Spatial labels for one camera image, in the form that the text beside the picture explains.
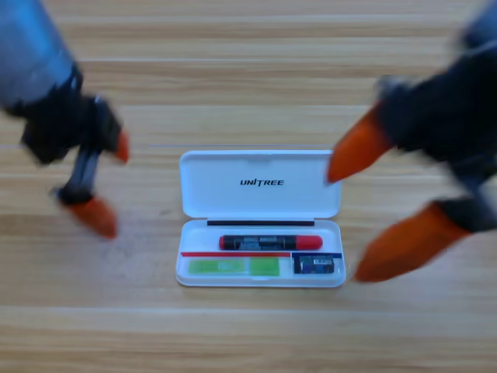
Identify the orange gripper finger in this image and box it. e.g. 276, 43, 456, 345
353, 201, 473, 283

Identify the red and black marker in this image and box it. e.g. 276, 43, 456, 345
218, 234, 324, 252

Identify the eraser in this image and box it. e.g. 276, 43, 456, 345
294, 254, 337, 275

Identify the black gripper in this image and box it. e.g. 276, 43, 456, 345
7, 69, 130, 239
327, 50, 497, 234

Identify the white Unitree pencil case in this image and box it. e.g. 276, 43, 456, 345
175, 149, 346, 288

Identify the green and white glue stick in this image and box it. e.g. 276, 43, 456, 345
188, 258, 280, 277

